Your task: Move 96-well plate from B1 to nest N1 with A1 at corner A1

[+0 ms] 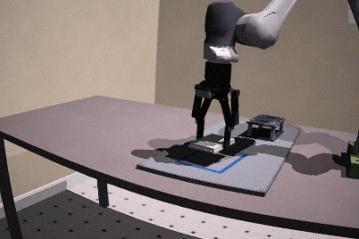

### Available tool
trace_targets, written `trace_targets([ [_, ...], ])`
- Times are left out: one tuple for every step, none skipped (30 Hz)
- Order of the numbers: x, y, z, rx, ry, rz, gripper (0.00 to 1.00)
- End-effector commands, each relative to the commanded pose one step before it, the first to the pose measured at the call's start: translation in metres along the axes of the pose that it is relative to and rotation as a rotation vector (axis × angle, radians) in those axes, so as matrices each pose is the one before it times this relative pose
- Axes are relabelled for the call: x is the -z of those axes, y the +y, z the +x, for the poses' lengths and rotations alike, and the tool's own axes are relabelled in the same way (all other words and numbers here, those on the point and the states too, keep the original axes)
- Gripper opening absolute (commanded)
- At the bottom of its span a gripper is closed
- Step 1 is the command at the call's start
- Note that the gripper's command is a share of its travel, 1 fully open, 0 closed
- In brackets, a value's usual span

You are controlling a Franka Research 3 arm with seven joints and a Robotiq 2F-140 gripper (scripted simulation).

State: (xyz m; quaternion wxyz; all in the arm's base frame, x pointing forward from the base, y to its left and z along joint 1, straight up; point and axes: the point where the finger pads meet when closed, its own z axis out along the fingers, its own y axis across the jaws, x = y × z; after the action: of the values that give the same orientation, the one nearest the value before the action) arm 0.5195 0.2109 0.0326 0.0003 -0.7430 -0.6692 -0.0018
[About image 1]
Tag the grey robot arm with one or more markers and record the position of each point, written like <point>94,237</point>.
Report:
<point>226,24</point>

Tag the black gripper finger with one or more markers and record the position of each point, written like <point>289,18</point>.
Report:
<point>231,118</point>
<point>199,114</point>

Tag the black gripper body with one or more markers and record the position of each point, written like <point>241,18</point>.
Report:
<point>221,73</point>

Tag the black rectangular frame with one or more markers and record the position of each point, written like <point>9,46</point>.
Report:
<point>268,134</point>

